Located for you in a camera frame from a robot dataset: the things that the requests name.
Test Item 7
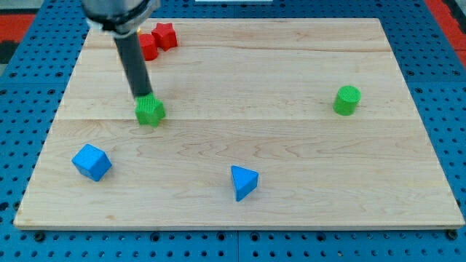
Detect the blue cube block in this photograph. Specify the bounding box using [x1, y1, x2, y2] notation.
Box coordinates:
[71, 144, 112, 181]

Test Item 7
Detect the green cylinder block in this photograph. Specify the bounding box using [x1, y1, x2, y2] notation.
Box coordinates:
[333, 85, 361, 116]

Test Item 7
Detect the blue triangle block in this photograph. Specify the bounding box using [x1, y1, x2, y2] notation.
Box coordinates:
[231, 165, 259, 202]

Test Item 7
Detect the red star block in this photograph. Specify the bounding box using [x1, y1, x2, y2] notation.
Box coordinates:
[151, 23, 178, 51]

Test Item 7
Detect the red cylinder block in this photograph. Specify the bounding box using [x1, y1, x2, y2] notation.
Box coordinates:
[138, 33, 159, 61]

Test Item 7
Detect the green star block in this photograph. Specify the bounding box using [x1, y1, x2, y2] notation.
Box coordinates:
[135, 92, 165, 127]

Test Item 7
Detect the light wooden board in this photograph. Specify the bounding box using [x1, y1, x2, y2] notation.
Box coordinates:
[14, 18, 465, 231]

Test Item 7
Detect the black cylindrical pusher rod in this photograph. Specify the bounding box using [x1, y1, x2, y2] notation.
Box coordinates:
[114, 32, 152, 98]

